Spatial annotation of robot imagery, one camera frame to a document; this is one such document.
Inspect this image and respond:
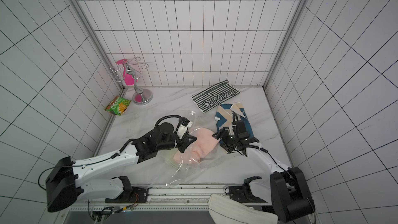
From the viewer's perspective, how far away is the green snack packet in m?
1.00

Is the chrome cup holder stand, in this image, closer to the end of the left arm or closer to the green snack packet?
the green snack packet

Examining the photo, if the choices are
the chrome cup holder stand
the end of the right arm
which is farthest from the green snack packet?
the end of the right arm

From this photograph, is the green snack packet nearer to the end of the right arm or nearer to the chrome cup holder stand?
the chrome cup holder stand

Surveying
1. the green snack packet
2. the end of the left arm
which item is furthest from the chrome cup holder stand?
the end of the left arm
